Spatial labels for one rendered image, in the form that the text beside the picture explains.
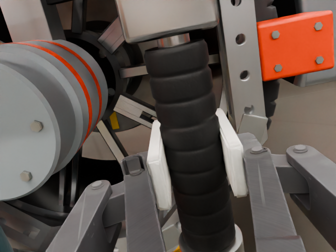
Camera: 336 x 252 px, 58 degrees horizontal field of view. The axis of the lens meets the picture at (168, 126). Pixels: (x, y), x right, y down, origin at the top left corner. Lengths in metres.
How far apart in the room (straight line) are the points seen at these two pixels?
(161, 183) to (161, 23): 0.08
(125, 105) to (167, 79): 0.35
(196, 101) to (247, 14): 0.24
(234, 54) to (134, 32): 0.24
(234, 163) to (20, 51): 0.23
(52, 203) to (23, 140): 0.35
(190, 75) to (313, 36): 0.27
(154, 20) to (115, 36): 0.33
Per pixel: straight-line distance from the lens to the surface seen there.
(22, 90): 0.27
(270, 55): 0.40
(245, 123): 0.41
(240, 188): 0.16
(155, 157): 0.16
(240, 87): 0.40
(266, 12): 0.48
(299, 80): 0.64
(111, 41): 0.49
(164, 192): 0.16
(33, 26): 0.42
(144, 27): 0.16
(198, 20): 0.16
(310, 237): 1.42
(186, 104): 0.16
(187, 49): 0.16
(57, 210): 0.60
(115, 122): 0.72
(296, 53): 0.41
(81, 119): 0.31
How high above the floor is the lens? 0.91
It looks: 18 degrees down
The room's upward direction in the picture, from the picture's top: 12 degrees counter-clockwise
